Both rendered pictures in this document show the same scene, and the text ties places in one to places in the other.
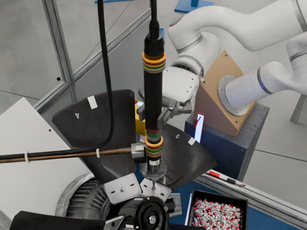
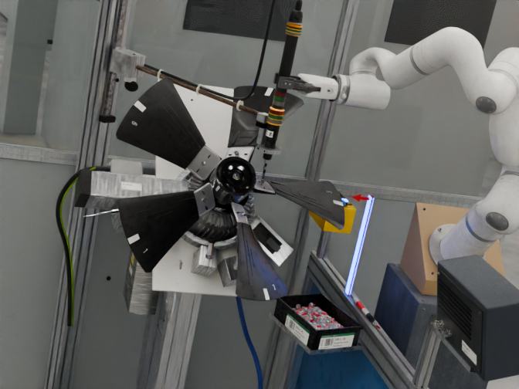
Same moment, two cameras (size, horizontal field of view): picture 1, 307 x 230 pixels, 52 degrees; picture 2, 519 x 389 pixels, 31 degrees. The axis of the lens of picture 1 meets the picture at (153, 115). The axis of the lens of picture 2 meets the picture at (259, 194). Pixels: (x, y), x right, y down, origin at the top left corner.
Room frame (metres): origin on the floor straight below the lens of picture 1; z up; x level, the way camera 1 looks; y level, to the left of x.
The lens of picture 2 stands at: (-1.44, -1.77, 1.98)
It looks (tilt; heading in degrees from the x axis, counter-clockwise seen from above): 18 degrees down; 43
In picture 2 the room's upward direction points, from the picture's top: 12 degrees clockwise
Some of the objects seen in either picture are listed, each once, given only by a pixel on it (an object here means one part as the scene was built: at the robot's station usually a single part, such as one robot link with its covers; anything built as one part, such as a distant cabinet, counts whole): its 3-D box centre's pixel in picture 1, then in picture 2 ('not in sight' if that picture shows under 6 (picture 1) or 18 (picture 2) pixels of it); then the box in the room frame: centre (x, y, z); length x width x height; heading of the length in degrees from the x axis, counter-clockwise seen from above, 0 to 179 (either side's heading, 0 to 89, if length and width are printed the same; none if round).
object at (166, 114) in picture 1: (170, 116); (291, 84); (0.48, -0.04, 1.50); 0.07 x 0.03 x 0.03; 151
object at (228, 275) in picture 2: not in sight; (232, 271); (0.46, 0.02, 0.91); 0.12 x 0.08 x 0.12; 61
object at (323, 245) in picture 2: (135, 131); (325, 240); (0.94, 0.08, 0.92); 0.03 x 0.03 x 0.12; 61
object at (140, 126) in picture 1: (134, 116); (331, 213); (0.94, 0.08, 1.02); 0.16 x 0.10 x 0.11; 61
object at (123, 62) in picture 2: not in sight; (127, 62); (0.42, 0.62, 1.38); 0.10 x 0.07 x 0.08; 96
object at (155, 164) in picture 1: (154, 116); (283, 81); (0.48, 0.00, 1.50); 0.04 x 0.04 x 0.46
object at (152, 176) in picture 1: (150, 159); (269, 133); (0.48, 0.01, 1.34); 0.09 x 0.07 x 0.10; 96
